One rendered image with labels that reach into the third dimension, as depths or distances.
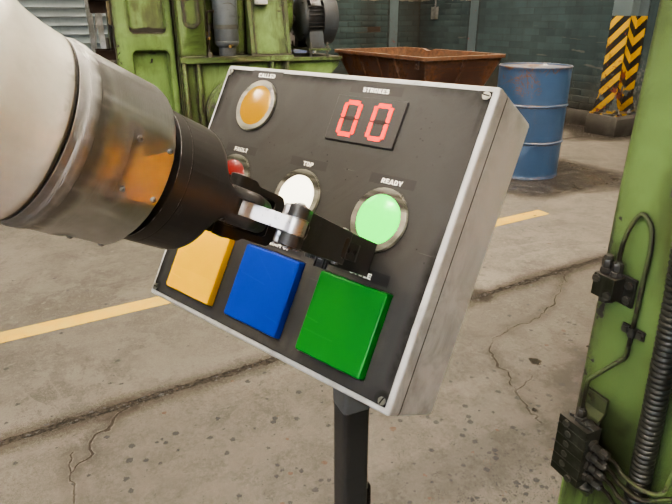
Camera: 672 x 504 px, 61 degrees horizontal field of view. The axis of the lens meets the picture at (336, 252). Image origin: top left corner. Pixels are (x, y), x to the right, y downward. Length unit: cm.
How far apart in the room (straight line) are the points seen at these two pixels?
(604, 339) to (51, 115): 58
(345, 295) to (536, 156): 449
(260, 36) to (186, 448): 377
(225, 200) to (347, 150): 24
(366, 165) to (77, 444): 168
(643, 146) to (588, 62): 719
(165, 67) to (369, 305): 456
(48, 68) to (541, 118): 470
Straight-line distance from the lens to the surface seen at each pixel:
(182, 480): 184
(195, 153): 31
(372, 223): 49
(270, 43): 507
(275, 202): 37
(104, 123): 27
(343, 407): 72
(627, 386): 68
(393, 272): 48
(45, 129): 25
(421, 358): 48
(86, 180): 27
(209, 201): 31
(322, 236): 37
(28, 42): 26
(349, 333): 48
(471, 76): 692
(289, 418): 200
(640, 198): 62
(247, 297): 56
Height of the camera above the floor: 125
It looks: 23 degrees down
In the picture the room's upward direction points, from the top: straight up
